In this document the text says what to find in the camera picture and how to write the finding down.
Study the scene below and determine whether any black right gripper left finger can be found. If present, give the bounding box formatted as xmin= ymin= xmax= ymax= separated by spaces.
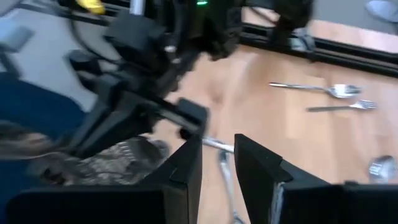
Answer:
xmin=138 ymin=134 xmax=203 ymax=224

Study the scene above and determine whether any white round floor base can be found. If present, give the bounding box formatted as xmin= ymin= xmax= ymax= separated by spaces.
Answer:
xmin=364 ymin=0 xmax=398 ymax=23

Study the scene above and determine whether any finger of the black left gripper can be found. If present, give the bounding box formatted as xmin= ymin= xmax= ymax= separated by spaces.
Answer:
xmin=70 ymin=93 xmax=156 ymax=156

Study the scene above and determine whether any yellow cable tag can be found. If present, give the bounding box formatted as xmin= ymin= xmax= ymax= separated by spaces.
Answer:
xmin=75 ymin=0 xmax=106 ymax=16

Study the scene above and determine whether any silver knife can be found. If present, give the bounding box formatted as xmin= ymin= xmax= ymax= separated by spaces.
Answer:
xmin=216 ymin=149 xmax=248 ymax=224
xmin=201 ymin=136 xmax=236 ymax=154

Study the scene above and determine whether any person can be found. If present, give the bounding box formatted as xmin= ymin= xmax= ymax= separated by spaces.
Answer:
xmin=0 ymin=71 xmax=94 ymax=224

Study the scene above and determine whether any grey metal foot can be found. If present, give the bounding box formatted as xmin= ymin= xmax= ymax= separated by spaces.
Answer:
xmin=0 ymin=21 xmax=35 ymax=54

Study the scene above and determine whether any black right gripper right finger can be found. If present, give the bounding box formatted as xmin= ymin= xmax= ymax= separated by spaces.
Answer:
xmin=234 ymin=133 xmax=329 ymax=224

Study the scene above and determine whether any small silver fork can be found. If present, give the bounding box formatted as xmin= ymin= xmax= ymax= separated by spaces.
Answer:
xmin=305 ymin=99 xmax=378 ymax=113

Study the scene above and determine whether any black metal table frame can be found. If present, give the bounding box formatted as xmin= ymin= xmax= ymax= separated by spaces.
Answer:
xmin=241 ymin=21 xmax=398 ymax=78

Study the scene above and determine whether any grey mesh cutlery basket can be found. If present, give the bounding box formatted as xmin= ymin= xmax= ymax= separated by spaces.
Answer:
xmin=40 ymin=136 xmax=171 ymax=187

